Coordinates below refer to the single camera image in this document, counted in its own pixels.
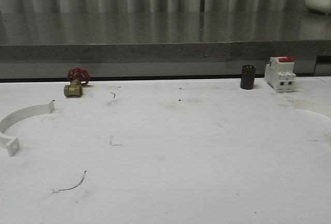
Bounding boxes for white circuit breaker red switch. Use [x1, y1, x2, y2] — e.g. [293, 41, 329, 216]
[264, 57, 296, 93]

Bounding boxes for dark brown cylinder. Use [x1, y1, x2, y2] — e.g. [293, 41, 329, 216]
[240, 65, 256, 90]

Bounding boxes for white half clamp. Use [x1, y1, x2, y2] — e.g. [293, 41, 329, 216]
[1, 100, 55, 156]
[293, 99, 330, 118]

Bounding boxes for brass valve red handwheel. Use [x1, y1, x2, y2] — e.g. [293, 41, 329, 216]
[64, 67, 91, 97]

